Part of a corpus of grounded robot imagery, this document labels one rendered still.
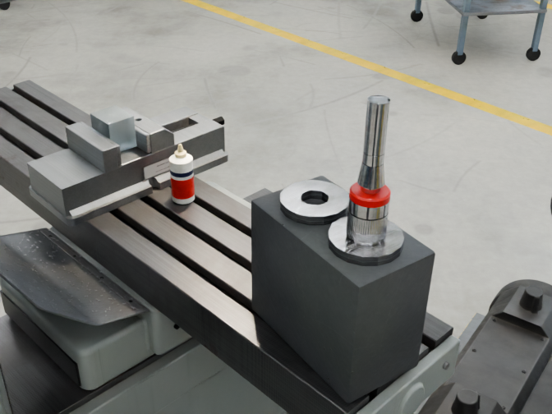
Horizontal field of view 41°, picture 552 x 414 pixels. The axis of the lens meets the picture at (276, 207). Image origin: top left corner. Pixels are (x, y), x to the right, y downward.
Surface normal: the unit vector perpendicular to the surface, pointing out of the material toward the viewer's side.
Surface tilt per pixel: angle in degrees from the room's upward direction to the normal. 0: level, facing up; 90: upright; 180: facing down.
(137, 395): 90
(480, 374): 0
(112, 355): 90
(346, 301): 90
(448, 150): 0
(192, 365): 90
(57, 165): 0
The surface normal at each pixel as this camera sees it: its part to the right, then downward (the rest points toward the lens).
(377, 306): 0.57, 0.45
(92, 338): 0.01, -0.84
